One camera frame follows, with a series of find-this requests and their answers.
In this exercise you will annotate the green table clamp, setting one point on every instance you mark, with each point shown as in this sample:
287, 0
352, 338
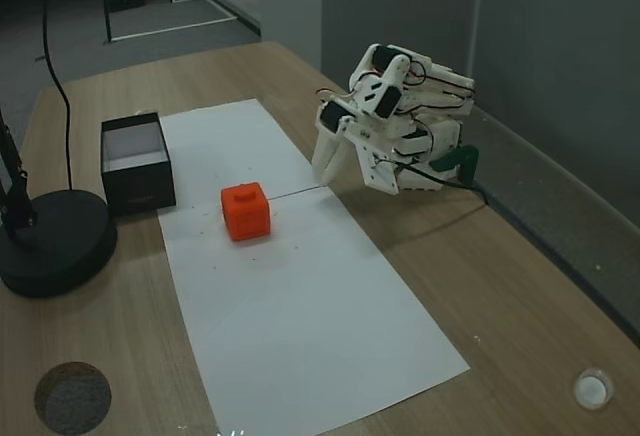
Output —
460, 156

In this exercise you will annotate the white round cap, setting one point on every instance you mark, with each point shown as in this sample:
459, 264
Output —
593, 389

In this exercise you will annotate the black round stand base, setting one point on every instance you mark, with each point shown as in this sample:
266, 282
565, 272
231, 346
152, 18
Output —
60, 246

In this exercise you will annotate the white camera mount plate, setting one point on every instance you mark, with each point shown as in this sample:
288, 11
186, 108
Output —
380, 171

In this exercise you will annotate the black metal frame post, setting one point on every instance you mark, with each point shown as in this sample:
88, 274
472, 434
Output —
107, 11

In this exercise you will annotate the white paper sheet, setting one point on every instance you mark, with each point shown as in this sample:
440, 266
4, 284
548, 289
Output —
215, 146
300, 331

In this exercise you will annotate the black open box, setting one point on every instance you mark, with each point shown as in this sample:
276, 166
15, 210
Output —
140, 186

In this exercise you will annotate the orange cube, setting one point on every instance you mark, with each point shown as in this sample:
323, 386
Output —
247, 216

